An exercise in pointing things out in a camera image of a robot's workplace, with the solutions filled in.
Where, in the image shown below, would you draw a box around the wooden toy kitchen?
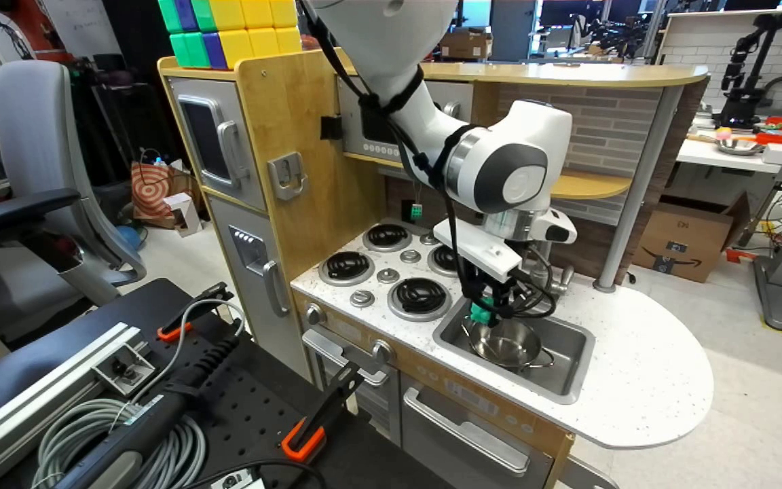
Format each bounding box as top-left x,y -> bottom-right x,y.
156,49 -> 718,489

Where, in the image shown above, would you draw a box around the brown cardboard shipping box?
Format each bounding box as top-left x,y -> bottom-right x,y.
627,193 -> 753,284

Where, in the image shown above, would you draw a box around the grey toy phone holder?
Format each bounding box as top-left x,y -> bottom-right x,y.
267,148 -> 309,204

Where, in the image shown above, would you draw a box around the aluminium extrusion rail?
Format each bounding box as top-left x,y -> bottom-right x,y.
0,316 -> 160,475

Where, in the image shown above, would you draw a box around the multicoloured cube stack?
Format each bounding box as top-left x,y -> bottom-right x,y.
156,0 -> 306,73

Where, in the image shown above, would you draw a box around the black perforated breadboard table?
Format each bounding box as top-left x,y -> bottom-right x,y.
0,274 -> 457,489

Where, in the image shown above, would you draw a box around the black enabling switch handle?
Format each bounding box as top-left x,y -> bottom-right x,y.
53,338 -> 249,489

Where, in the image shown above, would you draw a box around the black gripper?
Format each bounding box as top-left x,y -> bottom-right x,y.
467,254 -> 549,323

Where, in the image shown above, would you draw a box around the grey kitchen support pole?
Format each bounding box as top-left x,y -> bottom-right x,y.
592,83 -> 684,292

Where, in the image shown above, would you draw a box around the orange black bar clamp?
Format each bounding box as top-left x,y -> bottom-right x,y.
278,359 -> 367,466
153,278 -> 237,348

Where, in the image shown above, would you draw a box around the black toy stove burner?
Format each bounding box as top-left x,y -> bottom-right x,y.
359,220 -> 416,254
423,239 -> 467,278
386,274 -> 457,325
316,246 -> 377,291

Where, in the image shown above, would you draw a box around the grey office chair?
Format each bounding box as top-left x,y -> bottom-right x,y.
0,56 -> 150,315

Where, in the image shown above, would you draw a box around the white work table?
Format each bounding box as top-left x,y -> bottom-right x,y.
673,133 -> 782,333

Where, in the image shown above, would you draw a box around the grey coiled cable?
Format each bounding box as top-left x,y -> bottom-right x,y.
31,291 -> 234,489

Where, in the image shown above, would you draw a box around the silver metal pot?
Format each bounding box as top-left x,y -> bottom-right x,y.
458,315 -> 560,378

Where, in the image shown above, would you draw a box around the grey toy sink basin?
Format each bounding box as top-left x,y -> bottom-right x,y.
433,295 -> 598,406

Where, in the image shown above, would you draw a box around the grey toy microwave door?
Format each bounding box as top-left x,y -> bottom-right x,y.
167,73 -> 270,217

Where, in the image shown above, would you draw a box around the green toy grapes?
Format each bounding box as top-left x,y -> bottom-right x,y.
464,300 -> 498,329

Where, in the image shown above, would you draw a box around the grey oven door handle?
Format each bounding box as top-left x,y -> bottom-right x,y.
300,304 -> 395,375

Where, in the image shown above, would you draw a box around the orange patterned bag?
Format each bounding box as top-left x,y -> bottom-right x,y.
127,156 -> 199,231

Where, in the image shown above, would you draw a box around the grey drawer handle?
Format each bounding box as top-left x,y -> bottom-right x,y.
403,386 -> 534,478

